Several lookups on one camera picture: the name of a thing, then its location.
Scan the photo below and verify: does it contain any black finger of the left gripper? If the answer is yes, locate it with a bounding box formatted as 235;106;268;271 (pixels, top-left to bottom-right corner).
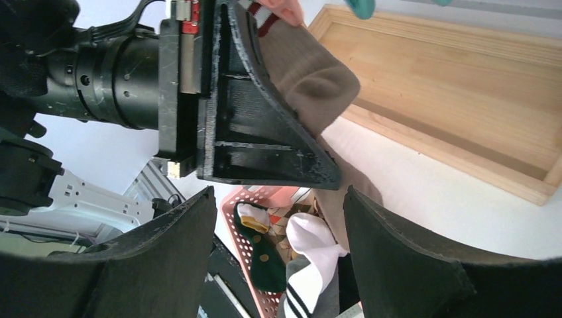
197;1;341;189

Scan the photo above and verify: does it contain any pink plastic basket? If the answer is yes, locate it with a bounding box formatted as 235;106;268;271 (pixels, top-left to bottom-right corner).
219;185;365;318

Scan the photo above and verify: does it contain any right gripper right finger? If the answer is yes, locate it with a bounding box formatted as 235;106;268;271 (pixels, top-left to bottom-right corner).
343;187;561;317

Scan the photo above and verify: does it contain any white grey sock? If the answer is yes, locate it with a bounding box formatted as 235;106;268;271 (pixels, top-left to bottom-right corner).
285;215;348;317

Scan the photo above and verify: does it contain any wooden hanger stand frame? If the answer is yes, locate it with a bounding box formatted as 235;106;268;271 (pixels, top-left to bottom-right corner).
309;5;561;205

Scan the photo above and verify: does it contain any taupe striped cuff sock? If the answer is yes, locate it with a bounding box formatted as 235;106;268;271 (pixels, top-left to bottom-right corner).
240;1;381;250

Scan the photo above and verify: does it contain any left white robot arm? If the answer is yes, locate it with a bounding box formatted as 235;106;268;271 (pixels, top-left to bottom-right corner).
1;1;341;232

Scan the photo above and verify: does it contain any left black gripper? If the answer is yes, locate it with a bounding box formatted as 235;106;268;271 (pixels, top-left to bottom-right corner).
26;1;214;177

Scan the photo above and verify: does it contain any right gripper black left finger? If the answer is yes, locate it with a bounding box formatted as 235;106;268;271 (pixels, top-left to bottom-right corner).
1;187;217;317

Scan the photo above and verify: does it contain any brown argyle sock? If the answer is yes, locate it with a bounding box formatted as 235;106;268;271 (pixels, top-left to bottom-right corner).
266;191;325;264

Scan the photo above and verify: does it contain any dark green sock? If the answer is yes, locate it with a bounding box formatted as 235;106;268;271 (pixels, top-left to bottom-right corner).
233;201;287;293

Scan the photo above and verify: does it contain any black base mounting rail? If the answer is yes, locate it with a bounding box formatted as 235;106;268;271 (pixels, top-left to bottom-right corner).
198;236;260;317

